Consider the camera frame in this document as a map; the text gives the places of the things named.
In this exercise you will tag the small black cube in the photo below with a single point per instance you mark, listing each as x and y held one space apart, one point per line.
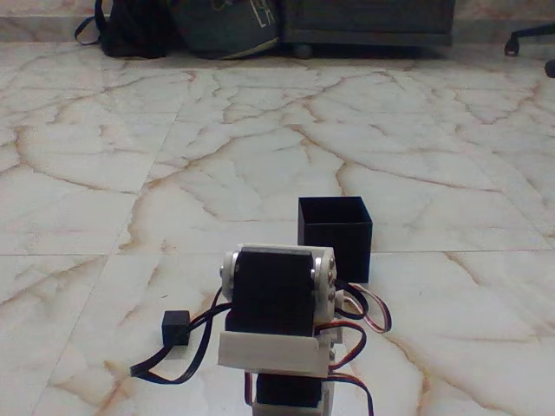
175 328

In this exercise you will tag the black box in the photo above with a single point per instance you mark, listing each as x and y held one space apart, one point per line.
342 247

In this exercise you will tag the grey fabric bag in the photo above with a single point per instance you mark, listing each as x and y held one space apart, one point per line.
225 30

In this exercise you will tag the dark wooden cabinet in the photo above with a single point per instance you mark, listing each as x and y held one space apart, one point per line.
368 21

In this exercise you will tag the black chair caster wheel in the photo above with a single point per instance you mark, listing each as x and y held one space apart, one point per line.
550 69

